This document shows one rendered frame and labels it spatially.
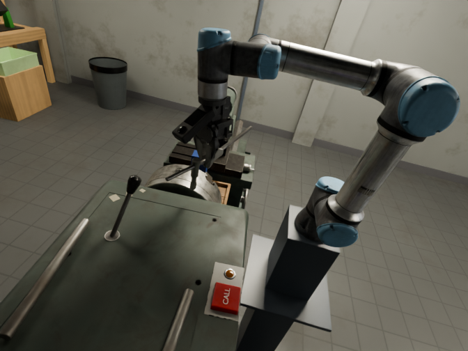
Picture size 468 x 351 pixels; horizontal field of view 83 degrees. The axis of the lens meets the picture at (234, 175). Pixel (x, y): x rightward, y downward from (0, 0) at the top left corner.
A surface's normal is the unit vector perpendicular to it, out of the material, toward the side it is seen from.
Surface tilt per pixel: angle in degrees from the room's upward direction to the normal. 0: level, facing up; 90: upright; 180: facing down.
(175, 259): 0
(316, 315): 0
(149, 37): 90
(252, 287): 0
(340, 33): 90
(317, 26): 90
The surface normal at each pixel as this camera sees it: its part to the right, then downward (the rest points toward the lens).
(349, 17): -0.20, 0.55
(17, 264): 0.18, -0.79
